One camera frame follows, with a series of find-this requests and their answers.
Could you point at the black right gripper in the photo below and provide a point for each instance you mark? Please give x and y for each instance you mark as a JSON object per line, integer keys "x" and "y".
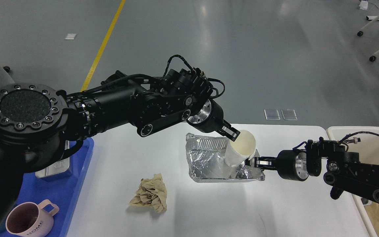
{"x": 290, "y": 164}

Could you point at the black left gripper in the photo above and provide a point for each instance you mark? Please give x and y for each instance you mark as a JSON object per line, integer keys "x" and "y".
{"x": 210, "y": 119}

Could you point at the white paper cup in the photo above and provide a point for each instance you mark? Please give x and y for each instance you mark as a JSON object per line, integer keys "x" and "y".
{"x": 241, "y": 149}

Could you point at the aluminium foil tray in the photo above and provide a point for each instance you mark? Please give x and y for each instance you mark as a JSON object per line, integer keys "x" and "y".
{"x": 205, "y": 156}

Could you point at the brown paper napkin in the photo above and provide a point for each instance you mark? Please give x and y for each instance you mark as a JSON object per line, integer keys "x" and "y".
{"x": 151, "y": 192}

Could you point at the stainless steel rectangular container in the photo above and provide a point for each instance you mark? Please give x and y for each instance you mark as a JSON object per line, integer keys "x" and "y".
{"x": 58, "y": 170}

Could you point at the pink HOME mug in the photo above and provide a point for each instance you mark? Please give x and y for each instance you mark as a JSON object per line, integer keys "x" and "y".
{"x": 32, "y": 220}

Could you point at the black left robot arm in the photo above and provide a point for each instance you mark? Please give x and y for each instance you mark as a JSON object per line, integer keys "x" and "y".
{"x": 40, "y": 126}

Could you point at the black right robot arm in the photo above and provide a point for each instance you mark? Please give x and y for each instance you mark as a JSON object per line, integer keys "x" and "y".
{"x": 345, "y": 172}

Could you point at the left clear floor plate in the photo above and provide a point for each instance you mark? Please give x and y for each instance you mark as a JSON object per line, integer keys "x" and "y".
{"x": 272, "y": 114}

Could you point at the clear floor plate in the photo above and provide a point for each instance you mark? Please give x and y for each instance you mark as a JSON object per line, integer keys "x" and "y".
{"x": 272, "y": 114}
{"x": 289, "y": 114}

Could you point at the right clear floor plate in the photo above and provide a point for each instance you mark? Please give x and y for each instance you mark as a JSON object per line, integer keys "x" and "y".
{"x": 289, "y": 114}

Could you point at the white plastic bin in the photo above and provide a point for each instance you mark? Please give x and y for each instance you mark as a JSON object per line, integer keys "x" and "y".
{"x": 368, "y": 149}

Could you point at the blue plastic tray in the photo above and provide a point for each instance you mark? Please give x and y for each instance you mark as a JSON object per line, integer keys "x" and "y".
{"x": 63, "y": 191}

